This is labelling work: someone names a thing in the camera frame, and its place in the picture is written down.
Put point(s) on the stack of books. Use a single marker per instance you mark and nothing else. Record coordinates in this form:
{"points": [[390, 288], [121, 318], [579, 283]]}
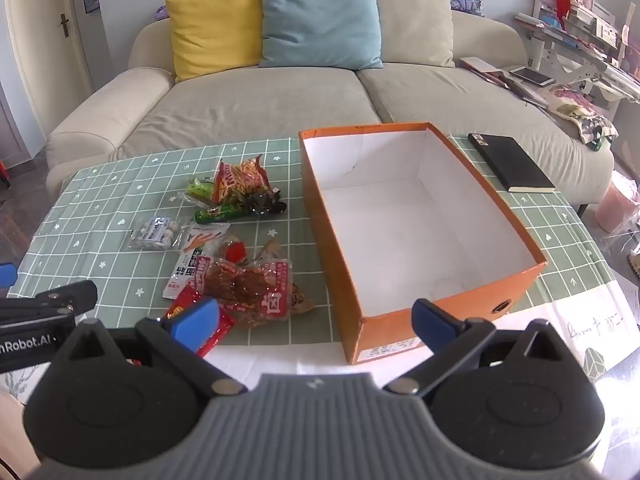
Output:
{"points": [[482, 69]]}

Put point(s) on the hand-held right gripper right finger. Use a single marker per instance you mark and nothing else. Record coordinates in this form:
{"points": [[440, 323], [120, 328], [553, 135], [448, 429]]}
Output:
{"points": [[435, 324]]}

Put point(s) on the orange cardboard box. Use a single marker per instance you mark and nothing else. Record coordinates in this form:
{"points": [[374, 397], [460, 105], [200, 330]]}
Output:
{"points": [[425, 220]]}

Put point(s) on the black notebook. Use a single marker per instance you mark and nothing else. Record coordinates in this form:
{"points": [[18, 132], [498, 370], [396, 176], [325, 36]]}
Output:
{"points": [[510, 162]]}

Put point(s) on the beige pillow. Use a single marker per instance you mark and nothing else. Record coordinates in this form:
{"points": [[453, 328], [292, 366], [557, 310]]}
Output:
{"points": [[415, 25]]}

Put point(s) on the clear red meat snack packet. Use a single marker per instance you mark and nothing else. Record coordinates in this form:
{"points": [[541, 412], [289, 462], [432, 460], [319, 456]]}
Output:
{"points": [[245, 285]]}

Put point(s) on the clear packet of white balls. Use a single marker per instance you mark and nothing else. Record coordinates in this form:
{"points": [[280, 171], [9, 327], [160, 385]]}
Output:
{"points": [[152, 232]]}

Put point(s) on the round red candy packet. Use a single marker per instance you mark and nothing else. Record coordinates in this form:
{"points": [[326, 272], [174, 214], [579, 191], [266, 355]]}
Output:
{"points": [[235, 251]]}

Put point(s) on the beige sofa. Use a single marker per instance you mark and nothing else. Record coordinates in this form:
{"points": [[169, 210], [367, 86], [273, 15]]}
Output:
{"points": [[250, 105]]}

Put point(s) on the pink bin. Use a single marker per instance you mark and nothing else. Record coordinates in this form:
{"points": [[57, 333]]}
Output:
{"points": [[617, 207]]}

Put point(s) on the brown snack packet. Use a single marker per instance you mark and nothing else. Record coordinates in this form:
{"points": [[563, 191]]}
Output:
{"points": [[301, 301]]}

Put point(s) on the dark crinkled snack wrapper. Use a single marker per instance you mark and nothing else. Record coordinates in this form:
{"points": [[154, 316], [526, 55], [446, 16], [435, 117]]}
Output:
{"points": [[265, 204]]}

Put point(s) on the white snack packet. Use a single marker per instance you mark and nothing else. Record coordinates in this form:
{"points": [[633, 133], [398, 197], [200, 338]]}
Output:
{"points": [[187, 265]]}

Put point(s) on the smartphone with white frame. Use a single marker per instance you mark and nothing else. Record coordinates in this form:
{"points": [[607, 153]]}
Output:
{"points": [[532, 76]]}

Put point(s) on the yellow pillow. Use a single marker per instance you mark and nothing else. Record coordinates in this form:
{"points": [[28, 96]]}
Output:
{"points": [[215, 25]]}

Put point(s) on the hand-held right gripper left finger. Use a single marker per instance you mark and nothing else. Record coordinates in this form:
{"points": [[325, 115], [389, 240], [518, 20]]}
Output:
{"points": [[192, 322]]}

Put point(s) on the green snack bar packet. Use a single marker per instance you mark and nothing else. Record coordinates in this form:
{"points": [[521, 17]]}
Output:
{"points": [[200, 189]]}

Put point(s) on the white door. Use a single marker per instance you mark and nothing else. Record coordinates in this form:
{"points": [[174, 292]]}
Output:
{"points": [[40, 35]]}

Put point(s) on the green sausage packet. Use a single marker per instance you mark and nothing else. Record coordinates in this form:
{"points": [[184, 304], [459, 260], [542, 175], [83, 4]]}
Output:
{"points": [[215, 215]]}

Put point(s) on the red striped snack bag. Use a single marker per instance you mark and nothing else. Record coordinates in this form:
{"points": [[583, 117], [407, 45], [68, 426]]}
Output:
{"points": [[240, 180]]}

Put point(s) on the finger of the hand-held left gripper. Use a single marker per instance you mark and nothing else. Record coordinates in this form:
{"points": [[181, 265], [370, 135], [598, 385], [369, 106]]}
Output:
{"points": [[6, 276], [65, 297]]}

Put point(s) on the green checked tablecloth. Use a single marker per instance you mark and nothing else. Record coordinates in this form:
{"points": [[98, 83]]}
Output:
{"points": [[125, 190]]}

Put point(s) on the white desk rack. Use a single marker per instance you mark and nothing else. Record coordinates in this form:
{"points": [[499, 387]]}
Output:
{"points": [[585, 30]]}

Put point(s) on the light blue pillow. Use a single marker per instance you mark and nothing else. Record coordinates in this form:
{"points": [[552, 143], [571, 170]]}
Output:
{"points": [[320, 20]]}

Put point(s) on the printed cloth bag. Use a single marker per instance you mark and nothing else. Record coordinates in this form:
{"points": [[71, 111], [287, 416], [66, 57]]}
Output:
{"points": [[582, 112]]}

